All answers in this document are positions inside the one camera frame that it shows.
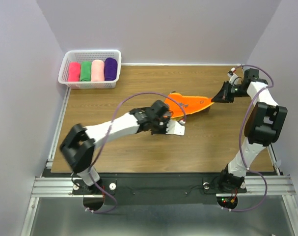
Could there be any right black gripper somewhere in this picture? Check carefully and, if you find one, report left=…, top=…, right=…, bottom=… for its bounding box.
left=211, top=80, right=249, bottom=103

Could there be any orange towel with blue spots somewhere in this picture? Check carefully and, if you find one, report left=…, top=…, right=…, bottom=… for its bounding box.
left=164, top=92, right=214, bottom=119

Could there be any pink microfiber towel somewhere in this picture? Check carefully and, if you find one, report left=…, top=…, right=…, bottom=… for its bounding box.
left=68, top=62, right=81, bottom=82

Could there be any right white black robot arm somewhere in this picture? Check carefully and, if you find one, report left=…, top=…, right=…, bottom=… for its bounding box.
left=211, top=65, right=288, bottom=192

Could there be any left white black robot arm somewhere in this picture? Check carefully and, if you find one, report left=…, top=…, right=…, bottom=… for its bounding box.
left=59, top=100, right=175, bottom=194

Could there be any purple rolled towel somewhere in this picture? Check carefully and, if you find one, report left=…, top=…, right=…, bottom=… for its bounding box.
left=104, top=58, right=118, bottom=81

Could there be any light pink rolled towel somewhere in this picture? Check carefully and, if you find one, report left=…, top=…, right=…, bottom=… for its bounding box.
left=91, top=59, right=105, bottom=82

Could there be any green rolled towel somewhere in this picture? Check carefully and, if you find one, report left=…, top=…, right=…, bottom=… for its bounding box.
left=80, top=61, right=92, bottom=82

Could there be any white plastic basket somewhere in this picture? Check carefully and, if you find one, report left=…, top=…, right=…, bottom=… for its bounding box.
left=57, top=49, right=122, bottom=89

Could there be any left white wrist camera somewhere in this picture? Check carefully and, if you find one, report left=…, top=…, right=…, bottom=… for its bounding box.
left=165, top=119, right=186, bottom=136

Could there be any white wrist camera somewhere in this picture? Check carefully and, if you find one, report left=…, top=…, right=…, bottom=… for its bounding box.
left=165, top=119, right=186, bottom=136
left=227, top=67, right=242, bottom=85

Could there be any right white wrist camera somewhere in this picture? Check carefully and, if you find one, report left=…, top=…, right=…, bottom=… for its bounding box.
left=227, top=67, right=242, bottom=85

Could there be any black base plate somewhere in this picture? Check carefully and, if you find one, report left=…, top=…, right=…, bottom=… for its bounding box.
left=42, top=172, right=282, bottom=206

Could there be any aluminium frame rail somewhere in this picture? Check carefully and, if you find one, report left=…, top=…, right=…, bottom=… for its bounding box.
left=31, top=176, right=297, bottom=198

